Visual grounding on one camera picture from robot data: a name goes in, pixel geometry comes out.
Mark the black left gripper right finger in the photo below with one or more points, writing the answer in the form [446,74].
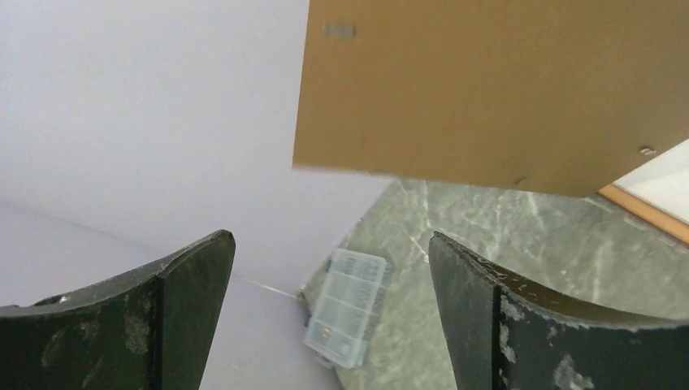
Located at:
[505,331]

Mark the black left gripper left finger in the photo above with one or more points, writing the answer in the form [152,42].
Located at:
[149,328]

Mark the sunset landscape photo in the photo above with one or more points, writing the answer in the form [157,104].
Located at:
[662,182]

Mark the brown cardboard backing board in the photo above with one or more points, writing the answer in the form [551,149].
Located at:
[557,97]

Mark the orange wooden picture frame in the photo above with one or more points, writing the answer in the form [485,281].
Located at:
[644,210]

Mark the clear plastic compartment box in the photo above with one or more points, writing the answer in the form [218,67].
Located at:
[348,307]

